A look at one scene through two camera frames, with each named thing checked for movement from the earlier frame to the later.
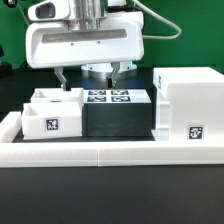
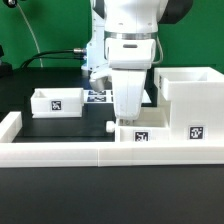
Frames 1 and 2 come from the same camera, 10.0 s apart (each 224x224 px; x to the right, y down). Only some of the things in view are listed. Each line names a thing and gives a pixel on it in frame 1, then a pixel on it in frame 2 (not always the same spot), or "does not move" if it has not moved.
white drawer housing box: [189, 104] does not move
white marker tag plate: [117, 96] does not move
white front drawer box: [55, 120] -> [140, 130]
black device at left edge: [6, 68] does not move
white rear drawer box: [58, 96] does not move
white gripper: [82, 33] -> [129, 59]
